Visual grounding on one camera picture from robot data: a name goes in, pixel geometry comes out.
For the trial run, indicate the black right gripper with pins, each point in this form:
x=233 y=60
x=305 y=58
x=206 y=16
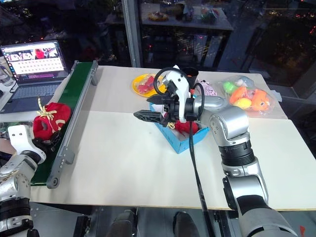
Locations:
x=172 y=111

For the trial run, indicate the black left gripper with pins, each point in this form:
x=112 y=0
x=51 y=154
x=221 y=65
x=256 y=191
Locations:
x=42 y=143

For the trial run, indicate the red cloth shoe gold tie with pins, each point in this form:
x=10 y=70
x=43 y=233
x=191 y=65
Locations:
x=186 y=127
x=53 y=119

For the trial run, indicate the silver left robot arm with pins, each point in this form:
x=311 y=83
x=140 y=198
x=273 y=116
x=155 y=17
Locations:
x=14 y=182

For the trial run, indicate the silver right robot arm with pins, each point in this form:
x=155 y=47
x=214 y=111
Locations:
x=232 y=128

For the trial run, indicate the blue cardboard shoebox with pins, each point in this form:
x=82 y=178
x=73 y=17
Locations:
x=184 y=144

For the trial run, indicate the red toy food piece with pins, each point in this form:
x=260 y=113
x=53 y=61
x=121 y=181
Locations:
x=145 y=87

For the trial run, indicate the yellow plastic plate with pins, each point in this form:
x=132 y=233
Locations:
x=136 y=85

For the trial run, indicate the black cup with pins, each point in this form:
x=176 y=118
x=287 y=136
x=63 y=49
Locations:
x=190 y=74

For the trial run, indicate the pink patterned cloth pouch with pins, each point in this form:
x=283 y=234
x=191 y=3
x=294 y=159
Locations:
x=209 y=89

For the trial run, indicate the grey open laptop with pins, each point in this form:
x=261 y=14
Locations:
x=32 y=71

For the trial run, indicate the grey metal window pillar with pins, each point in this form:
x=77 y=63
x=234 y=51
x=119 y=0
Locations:
x=132 y=32

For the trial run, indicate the green plush toy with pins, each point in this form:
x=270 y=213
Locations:
x=228 y=86

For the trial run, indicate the grey background table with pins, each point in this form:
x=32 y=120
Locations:
x=187 y=24

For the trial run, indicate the yellow plush toy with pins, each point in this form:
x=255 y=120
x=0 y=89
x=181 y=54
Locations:
x=242 y=103

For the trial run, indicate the background plate of colourful items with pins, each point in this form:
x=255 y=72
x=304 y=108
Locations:
x=158 y=16

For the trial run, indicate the grey white plush toy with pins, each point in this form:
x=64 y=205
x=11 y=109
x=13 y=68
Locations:
x=243 y=81

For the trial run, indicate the background bag of colourful toys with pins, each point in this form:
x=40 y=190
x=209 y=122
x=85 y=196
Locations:
x=209 y=15

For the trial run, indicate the orange plush fish toy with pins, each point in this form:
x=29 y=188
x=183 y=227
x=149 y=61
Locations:
x=261 y=100

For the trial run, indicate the clear plastic toy bag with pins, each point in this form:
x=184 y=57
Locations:
x=270 y=98

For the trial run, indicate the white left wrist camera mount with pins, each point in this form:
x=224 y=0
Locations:
x=23 y=140

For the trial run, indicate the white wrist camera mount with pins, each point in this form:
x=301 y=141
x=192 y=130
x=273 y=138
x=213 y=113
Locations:
x=23 y=140
x=182 y=85

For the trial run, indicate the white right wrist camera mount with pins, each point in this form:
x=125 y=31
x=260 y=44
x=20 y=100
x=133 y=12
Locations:
x=182 y=85

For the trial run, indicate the green conveyor belt grey frame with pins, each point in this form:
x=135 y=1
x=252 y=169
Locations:
x=71 y=103

